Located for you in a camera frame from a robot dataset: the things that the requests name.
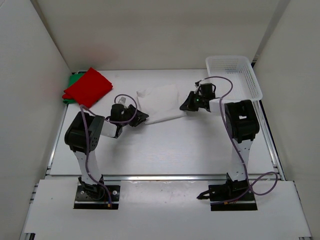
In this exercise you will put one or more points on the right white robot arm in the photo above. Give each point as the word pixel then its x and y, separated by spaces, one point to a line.
pixel 241 123

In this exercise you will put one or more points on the white plastic basket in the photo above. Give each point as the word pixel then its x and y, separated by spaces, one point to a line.
pixel 239 71

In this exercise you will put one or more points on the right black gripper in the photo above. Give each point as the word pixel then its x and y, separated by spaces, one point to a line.
pixel 189 106

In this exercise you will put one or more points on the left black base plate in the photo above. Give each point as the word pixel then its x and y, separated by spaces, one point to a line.
pixel 112 200

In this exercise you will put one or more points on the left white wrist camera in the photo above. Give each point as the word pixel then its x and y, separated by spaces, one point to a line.
pixel 122 101

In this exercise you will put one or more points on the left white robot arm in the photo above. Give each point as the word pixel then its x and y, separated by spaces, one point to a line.
pixel 83 136

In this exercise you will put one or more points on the red t shirt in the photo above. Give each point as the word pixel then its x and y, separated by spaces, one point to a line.
pixel 90 88

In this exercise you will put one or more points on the green t shirt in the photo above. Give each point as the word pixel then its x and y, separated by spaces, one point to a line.
pixel 67 99

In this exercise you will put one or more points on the white t shirt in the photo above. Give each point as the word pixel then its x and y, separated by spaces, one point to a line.
pixel 161 103

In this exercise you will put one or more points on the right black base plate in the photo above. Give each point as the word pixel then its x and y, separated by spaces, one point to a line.
pixel 224 199

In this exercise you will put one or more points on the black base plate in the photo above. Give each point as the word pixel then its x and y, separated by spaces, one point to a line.
pixel 112 200
pixel 224 199

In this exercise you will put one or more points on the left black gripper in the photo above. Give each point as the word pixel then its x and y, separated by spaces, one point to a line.
pixel 139 118

